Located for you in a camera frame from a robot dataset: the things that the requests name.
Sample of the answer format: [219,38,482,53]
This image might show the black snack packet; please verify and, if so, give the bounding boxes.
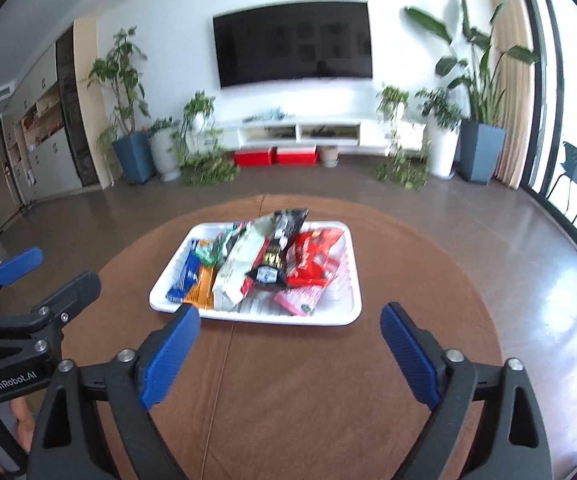
[246,208,309,287]

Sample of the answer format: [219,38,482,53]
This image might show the grey wall cabinet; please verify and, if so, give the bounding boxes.
[3,42,82,202]

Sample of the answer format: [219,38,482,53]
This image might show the orange long snack packet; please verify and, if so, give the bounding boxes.
[183,265,218,310]

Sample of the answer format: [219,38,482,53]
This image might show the red storage box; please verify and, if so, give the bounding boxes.
[233,147,276,167]
[276,146,318,165]

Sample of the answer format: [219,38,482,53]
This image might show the white plastic tray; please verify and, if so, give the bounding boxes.
[149,221,363,327]

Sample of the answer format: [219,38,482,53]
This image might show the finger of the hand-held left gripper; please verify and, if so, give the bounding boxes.
[0,272,102,341]
[0,247,44,306]

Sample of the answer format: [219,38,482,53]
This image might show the round brown table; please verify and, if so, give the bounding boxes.
[56,195,504,480]

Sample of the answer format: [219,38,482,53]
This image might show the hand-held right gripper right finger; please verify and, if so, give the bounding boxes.
[381,302,552,480]

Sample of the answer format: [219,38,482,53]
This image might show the sliding glass door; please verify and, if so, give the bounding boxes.
[521,0,577,261]

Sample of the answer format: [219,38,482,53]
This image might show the long blue snack packet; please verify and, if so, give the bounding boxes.
[166,249,205,304]

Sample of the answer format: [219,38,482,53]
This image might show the person's left hand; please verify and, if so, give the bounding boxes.
[0,399,36,456]

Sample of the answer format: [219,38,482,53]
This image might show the large red snack packet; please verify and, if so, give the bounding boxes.
[285,227,345,287]

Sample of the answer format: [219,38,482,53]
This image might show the black balcony chair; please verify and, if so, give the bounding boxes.
[546,141,577,222]

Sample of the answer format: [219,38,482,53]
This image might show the large white snack packet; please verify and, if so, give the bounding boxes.
[212,215,275,314]

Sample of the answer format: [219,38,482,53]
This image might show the green snack packet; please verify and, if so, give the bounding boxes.
[196,222,243,267]

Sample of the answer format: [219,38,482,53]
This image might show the wall-mounted black television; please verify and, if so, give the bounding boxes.
[212,1,373,89]

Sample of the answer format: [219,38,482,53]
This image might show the small plant in ribbed pot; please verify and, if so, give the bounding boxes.
[148,117,183,182]

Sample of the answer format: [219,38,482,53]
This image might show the broad-leaf plant in blue pot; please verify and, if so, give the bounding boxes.
[405,0,540,184]

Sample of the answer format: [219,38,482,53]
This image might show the white television cabinet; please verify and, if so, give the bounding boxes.
[193,115,427,157]

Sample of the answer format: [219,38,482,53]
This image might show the beige curtain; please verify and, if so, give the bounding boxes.
[486,0,538,191]

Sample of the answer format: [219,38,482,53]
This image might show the pink snack packet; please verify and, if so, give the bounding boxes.
[273,284,327,317]

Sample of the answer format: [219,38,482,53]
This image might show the trailing pothos in white pot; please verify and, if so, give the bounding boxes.
[178,91,242,186]

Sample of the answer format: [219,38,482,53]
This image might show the leafy tree in blue pot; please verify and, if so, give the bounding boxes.
[86,27,156,184]

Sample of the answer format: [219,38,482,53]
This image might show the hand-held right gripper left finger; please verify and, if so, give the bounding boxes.
[28,305,202,480]

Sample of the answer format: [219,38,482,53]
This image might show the bushy plant in white pot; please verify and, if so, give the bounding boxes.
[415,87,462,180]

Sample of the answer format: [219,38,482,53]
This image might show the trailing vine plant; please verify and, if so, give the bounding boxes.
[373,85,429,192]

